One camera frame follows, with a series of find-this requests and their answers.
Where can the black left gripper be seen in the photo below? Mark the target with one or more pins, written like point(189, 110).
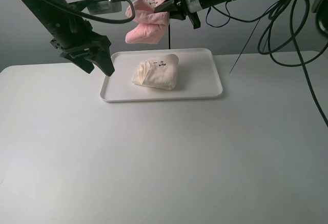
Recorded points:
point(78, 42)

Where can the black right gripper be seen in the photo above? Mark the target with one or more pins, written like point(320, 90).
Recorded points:
point(181, 9)

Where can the pink towel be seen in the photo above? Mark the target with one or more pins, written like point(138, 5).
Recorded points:
point(151, 26)

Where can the cream white towel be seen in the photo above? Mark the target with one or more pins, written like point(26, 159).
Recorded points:
point(158, 72)

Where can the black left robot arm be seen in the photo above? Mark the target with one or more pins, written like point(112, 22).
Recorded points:
point(36, 6)

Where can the white rectangular tray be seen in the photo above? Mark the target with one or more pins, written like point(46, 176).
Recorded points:
point(197, 77)

